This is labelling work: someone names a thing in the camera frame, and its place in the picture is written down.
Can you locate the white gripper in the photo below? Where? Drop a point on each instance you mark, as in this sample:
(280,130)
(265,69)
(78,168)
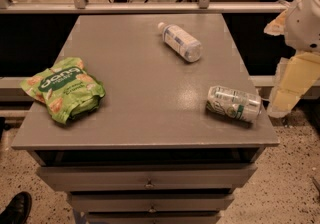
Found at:
(304,23)

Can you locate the clear blue-label plastic bottle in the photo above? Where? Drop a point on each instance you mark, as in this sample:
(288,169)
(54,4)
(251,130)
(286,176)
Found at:
(181,41)

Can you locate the green-label soda can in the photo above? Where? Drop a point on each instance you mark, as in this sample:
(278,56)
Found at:
(234,104)

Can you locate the grey drawer cabinet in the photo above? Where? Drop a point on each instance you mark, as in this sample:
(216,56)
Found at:
(152,153)

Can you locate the green snack bag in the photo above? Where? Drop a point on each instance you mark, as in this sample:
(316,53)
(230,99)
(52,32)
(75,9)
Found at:
(66,89)

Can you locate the grey metal railing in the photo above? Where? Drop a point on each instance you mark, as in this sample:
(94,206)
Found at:
(138,6)

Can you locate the black shoe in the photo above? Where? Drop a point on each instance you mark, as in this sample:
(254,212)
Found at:
(17,210)

